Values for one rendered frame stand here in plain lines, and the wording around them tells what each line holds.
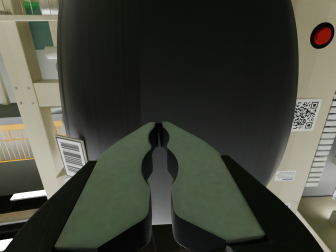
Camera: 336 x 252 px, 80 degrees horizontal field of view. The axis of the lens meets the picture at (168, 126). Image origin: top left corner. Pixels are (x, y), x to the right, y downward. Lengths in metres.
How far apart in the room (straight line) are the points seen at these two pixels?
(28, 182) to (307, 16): 12.53
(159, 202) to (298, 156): 0.39
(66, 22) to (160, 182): 0.21
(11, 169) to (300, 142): 12.25
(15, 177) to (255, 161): 12.50
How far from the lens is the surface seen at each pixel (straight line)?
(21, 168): 12.25
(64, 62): 0.26
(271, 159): 0.28
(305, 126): 0.55
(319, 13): 0.50
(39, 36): 9.95
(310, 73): 0.51
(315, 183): 0.68
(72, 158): 0.27
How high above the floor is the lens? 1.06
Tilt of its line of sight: 23 degrees up
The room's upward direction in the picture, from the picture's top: 179 degrees clockwise
